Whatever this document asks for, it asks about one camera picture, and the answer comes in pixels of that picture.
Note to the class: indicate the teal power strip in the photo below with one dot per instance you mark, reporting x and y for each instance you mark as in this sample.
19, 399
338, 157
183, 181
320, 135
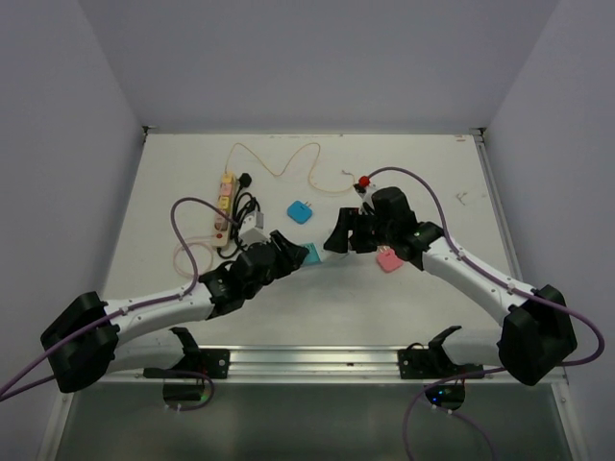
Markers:
313, 257

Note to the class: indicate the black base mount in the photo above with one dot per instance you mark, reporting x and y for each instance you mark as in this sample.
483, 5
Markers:
213, 363
420, 362

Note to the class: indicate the beige multicolour power strip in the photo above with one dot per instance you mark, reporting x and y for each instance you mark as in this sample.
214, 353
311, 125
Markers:
225, 202

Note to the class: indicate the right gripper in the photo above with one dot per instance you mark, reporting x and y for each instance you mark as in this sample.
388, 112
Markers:
350, 219

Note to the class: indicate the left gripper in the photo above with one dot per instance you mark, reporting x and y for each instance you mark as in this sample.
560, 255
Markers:
288, 254

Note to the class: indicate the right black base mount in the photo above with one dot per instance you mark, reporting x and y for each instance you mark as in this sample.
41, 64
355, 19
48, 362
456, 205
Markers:
420, 362

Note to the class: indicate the pink plug adapter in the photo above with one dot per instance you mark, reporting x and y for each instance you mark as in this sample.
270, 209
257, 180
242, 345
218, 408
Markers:
388, 260

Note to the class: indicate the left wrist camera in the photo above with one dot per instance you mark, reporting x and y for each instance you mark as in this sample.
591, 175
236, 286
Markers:
252, 229

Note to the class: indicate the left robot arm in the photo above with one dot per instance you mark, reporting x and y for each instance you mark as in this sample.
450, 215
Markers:
92, 338

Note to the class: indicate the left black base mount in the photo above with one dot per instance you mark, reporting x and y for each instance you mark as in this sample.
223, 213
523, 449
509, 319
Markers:
213, 363

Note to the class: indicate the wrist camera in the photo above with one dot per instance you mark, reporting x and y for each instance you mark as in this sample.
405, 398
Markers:
365, 190
252, 229

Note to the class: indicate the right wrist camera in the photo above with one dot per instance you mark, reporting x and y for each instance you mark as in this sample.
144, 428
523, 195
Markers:
365, 190

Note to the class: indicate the aluminium front rail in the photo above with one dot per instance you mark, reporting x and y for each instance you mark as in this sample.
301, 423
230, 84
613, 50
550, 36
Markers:
274, 363

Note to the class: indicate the blue plug adapter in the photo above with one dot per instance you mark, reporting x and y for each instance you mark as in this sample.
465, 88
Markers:
299, 212

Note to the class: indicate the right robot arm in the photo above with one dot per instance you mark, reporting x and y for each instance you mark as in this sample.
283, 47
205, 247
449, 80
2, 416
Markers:
532, 339

